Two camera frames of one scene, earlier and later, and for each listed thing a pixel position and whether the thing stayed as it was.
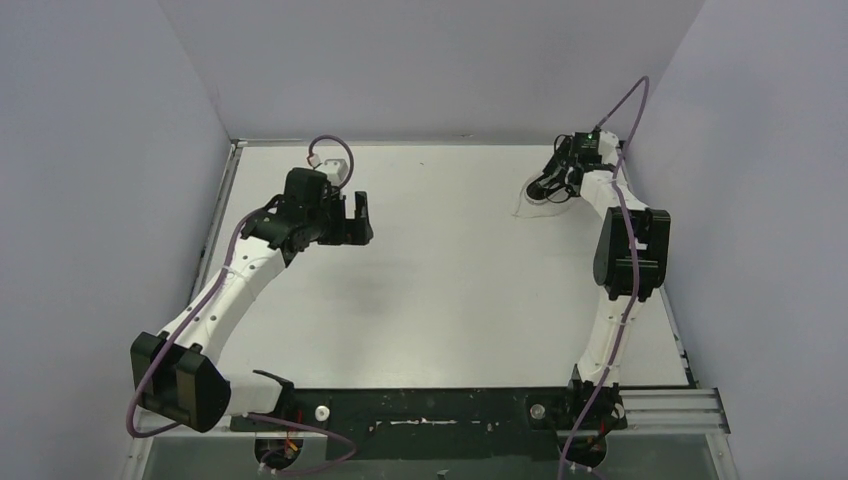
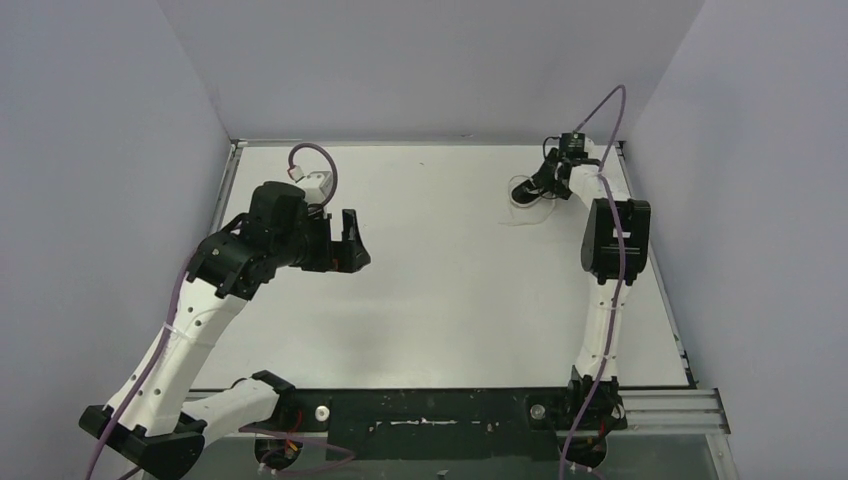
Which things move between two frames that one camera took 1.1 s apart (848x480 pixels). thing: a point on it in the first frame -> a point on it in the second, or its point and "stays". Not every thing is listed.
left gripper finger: x=362 y=229 -> x=354 y=255
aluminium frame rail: x=696 y=411 stays
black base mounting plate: x=438 y=423 stays
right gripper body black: x=563 y=156 stays
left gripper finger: x=346 y=231 -> x=333 y=250
